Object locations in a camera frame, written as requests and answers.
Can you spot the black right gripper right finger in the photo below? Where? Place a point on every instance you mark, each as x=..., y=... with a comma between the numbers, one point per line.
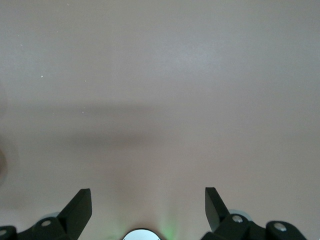
x=220, y=222

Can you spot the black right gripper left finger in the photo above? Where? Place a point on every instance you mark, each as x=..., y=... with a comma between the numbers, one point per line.
x=72, y=220

